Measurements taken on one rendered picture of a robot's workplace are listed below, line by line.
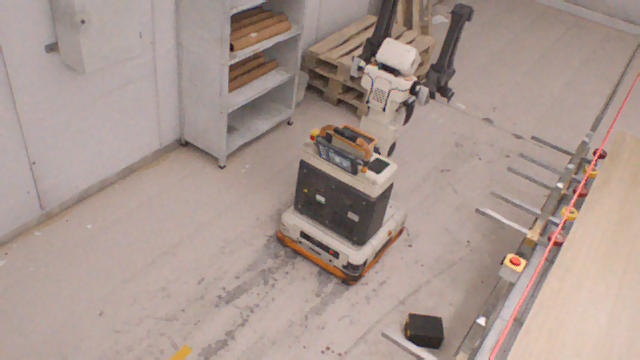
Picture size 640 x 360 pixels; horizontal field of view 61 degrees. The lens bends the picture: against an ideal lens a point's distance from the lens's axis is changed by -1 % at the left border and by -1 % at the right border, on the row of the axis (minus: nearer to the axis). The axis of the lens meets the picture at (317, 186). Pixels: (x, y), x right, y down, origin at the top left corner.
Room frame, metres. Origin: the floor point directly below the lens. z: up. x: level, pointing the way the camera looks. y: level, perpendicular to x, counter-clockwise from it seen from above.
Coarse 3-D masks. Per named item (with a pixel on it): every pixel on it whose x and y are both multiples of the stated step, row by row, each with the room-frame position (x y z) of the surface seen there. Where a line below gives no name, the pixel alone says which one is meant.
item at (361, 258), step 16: (400, 208) 2.82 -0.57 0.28; (288, 224) 2.53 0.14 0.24; (304, 224) 2.51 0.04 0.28; (320, 224) 2.53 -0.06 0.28; (384, 224) 2.63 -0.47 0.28; (400, 224) 2.73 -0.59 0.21; (288, 240) 2.52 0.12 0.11; (336, 240) 2.41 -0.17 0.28; (384, 240) 2.54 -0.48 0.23; (320, 256) 2.40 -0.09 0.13; (352, 256) 2.31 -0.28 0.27; (368, 256) 2.36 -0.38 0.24; (336, 272) 2.33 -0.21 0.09; (352, 272) 2.29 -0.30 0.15
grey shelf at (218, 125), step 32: (192, 0) 3.40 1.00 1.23; (224, 0) 3.42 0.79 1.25; (256, 0) 3.51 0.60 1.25; (288, 0) 4.12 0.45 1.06; (192, 32) 3.40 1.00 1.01; (224, 32) 3.27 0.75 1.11; (288, 32) 3.90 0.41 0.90; (192, 64) 3.41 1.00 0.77; (224, 64) 3.26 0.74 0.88; (288, 64) 4.09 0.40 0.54; (192, 96) 3.41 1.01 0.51; (224, 96) 3.26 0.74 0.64; (256, 96) 3.58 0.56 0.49; (288, 96) 4.07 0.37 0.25; (192, 128) 3.41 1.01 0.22; (224, 128) 3.27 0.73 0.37; (256, 128) 3.68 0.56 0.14; (224, 160) 3.28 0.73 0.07
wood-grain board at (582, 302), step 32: (608, 160) 2.85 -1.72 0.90; (608, 192) 2.51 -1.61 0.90; (576, 224) 2.18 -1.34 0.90; (608, 224) 2.23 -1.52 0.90; (576, 256) 1.94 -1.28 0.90; (608, 256) 1.98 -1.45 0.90; (544, 288) 1.69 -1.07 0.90; (576, 288) 1.73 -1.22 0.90; (608, 288) 1.76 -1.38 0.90; (544, 320) 1.51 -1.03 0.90; (576, 320) 1.54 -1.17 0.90; (608, 320) 1.57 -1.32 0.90; (512, 352) 1.32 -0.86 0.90; (544, 352) 1.35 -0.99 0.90; (576, 352) 1.37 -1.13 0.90; (608, 352) 1.40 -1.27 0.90
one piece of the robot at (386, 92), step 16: (368, 64) 2.95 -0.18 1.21; (368, 80) 2.83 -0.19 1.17; (384, 80) 2.79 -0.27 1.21; (400, 80) 2.76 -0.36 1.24; (416, 80) 2.85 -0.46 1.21; (368, 96) 2.81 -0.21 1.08; (384, 96) 2.77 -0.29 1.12; (400, 96) 2.73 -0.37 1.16; (384, 112) 2.74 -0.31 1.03; (368, 128) 2.84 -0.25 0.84; (384, 128) 2.80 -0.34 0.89; (384, 144) 2.78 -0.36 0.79
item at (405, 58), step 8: (392, 40) 2.93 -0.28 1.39; (384, 48) 2.90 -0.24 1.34; (392, 48) 2.89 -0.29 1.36; (400, 48) 2.88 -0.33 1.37; (408, 48) 2.87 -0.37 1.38; (376, 56) 2.88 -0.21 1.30; (384, 56) 2.86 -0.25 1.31; (392, 56) 2.85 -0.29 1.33; (400, 56) 2.84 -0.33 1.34; (408, 56) 2.83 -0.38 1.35; (416, 56) 2.86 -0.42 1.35; (392, 64) 2.82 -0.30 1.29; (400, 64) 2.81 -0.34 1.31; (408, 64) 2.81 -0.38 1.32; (416, 64) 2.89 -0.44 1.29; (408, 72) 2.82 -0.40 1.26
